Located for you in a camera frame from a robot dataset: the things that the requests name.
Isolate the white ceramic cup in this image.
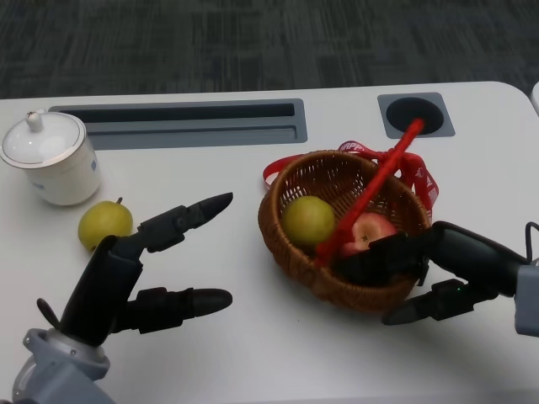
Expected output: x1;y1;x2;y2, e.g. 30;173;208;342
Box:
0;138;104;206

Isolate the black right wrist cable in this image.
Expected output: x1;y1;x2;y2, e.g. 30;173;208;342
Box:
524;222;539;264

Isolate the red apple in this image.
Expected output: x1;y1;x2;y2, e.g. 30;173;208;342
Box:
339;212;399;258

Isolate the grey round cup holder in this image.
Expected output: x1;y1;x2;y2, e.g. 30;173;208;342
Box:
376;92;456;140

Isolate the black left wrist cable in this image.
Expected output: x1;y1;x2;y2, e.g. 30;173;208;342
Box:
36;297;64;333

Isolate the red printed ribbon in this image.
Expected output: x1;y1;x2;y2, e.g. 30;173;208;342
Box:
263;141;441;214

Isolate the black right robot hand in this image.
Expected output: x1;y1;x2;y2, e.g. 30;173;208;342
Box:
334;221;527;326

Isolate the yellow-green pear with stem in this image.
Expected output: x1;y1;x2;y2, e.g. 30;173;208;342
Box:
77;196;134;253

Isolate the white cup lid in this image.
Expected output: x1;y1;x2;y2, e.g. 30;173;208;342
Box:
0;109;88;169

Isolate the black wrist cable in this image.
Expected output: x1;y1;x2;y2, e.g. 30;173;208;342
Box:
36;297;64;333
524;222;539;264

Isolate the wicker basket with red handle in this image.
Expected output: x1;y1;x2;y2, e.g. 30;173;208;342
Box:
257;118;433;313

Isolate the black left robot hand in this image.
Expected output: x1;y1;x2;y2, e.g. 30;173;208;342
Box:
58;192;234;347

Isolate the grey table slot tray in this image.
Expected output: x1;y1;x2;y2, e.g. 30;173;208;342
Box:
48;98;308;152

